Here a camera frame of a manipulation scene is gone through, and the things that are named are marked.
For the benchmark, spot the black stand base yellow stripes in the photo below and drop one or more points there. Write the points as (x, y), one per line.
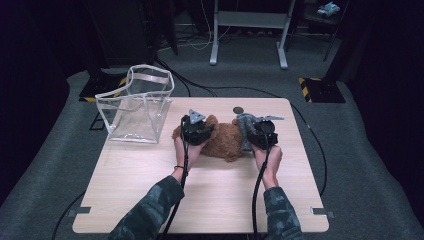
(100, 88)

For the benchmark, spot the blue and white packet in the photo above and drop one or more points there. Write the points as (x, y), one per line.
(328, 8)

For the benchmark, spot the brown teddy bear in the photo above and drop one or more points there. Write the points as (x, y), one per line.
(225, 140)

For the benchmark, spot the white metal desk frame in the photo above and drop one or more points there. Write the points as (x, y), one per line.
(250, 19)

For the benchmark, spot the black striped stand base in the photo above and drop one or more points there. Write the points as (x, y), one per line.
(325, 91)

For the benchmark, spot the black cabinet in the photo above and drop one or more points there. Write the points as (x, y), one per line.
(123, 33)

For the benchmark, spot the black floor frame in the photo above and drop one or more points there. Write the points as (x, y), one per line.
(96, 128)

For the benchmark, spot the person's right hand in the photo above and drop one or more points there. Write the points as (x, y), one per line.
(274, 163)

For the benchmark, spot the clear plastic bag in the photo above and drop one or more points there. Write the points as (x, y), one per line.
(133, 110)

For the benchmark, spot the black side table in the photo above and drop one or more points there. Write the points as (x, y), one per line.
(328, 20)

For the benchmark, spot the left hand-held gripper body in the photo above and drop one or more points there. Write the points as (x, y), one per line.
(196, 133)

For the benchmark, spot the black wristband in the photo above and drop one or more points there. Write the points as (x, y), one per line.
(178, 166)

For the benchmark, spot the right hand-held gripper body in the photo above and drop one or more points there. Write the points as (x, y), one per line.
(271, 136)

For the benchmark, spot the person's left hand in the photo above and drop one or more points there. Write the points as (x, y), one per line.
(192, 155)

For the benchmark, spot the dark round table grommet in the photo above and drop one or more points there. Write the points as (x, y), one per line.
(238, 110)

